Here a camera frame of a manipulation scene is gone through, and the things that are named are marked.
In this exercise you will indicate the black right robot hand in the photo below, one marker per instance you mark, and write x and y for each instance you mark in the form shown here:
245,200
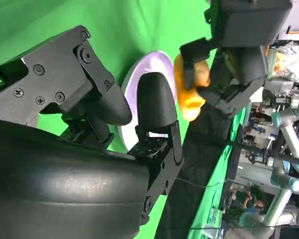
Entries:
64,186

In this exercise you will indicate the orange and white bread roll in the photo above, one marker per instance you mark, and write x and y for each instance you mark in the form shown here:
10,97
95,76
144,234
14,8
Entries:
189,104

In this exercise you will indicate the green table cloth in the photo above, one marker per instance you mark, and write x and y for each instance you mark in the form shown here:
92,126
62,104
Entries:
127,30

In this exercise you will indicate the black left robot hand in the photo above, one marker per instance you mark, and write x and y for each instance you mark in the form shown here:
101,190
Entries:
254,22

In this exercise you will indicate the black rod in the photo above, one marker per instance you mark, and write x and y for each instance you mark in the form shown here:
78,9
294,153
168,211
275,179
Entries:
269,152

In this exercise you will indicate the lilac plate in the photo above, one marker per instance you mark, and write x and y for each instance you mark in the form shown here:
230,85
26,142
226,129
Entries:
152,62

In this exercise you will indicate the person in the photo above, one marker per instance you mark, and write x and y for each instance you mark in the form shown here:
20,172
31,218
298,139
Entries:
251,199

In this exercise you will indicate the black backdrop cloth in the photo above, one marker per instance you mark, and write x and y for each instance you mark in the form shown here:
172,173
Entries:
199,149

